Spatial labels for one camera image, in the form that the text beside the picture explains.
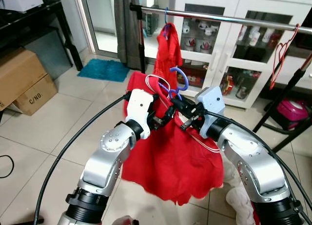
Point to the teal floor mat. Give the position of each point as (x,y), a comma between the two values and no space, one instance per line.
(103,70)

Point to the grey flat panel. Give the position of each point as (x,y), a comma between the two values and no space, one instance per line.
(48,52)

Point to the plain red garment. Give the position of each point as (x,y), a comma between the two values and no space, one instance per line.
(168,54)

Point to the blue plastic hanger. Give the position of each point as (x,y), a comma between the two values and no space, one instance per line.
(165,21)

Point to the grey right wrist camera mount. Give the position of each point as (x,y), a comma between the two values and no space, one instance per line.
(212,101)

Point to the purple plastic hanger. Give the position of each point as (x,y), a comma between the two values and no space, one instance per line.
(185,80)

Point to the silver clothes rail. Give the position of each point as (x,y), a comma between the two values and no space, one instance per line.
(219,17)

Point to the glass door with white frame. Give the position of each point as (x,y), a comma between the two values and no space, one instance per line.
(105,15)

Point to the white cloth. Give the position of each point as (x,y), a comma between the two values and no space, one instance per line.
(241,200)

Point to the cardboard box with black print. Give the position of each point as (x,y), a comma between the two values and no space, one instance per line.
(39,96)

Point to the red shirt with white trim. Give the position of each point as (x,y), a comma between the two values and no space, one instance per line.
(170,161)

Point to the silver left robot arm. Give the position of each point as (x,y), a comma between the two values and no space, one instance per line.
(105,166)

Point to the plain cardboard box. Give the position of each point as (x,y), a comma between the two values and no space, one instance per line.
(19,74)

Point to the black rack stand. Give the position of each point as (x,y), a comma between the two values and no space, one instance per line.
(287,86)

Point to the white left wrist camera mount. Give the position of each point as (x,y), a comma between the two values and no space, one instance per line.
(139,108)

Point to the black shelf table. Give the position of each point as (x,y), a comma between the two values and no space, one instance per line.
(48,8)

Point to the grey curtain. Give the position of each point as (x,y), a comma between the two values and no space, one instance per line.
(127,30)

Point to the white glass-door cabinet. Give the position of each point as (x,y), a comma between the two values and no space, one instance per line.
(225,64)

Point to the white carton box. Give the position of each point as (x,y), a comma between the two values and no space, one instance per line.
(19,1)

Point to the black rack post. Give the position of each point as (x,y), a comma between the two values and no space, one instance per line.
(142,49)

